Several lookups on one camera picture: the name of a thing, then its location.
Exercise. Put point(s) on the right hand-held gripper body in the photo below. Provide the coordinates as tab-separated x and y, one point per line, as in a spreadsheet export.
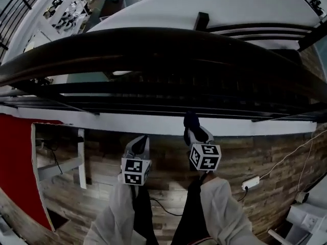
208	162

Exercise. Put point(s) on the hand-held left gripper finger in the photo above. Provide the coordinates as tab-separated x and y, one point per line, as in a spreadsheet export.
128	150
148	149

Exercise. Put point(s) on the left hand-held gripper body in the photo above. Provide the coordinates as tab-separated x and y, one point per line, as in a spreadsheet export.
134	166

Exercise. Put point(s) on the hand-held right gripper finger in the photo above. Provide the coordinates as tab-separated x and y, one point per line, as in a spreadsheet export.
187	138
210	138

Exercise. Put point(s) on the dark blue cloth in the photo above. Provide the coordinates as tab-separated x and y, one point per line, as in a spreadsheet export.
191	120

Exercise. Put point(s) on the dark wooden handrail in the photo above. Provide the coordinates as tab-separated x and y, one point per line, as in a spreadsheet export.
153	42

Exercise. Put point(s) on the person's right forearm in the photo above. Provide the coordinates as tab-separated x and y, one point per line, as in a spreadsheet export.
224	208

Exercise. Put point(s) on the black metal balcony railing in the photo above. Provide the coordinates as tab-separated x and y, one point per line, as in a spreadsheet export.
25	0

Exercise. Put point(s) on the white power strip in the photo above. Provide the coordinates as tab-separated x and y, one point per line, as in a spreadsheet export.
251	182

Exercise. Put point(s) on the person's black trousers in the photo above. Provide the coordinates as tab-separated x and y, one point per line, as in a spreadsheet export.
144	218

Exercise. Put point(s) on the small grey adapter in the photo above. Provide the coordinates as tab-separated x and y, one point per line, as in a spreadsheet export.
302	196

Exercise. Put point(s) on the red top table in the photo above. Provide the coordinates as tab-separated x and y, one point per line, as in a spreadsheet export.
15	149

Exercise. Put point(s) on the white furniture unit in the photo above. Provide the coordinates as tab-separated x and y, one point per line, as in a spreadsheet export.
306	221

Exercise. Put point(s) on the light wooden table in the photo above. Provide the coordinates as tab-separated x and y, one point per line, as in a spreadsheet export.
15	218

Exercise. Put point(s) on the dark low table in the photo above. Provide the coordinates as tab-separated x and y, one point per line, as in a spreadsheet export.
112	6

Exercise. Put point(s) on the white work table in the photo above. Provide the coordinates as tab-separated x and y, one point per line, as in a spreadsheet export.
66	11

